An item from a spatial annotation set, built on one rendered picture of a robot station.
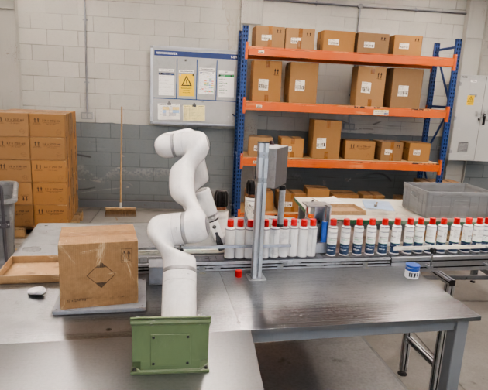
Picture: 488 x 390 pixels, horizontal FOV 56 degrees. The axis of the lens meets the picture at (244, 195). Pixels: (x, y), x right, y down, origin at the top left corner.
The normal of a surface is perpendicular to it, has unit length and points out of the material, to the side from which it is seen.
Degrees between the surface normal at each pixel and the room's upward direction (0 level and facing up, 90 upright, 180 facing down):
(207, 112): 90
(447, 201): 90
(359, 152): 90
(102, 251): 90
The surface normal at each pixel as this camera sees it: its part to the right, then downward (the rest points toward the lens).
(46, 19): 0.10, 0.22
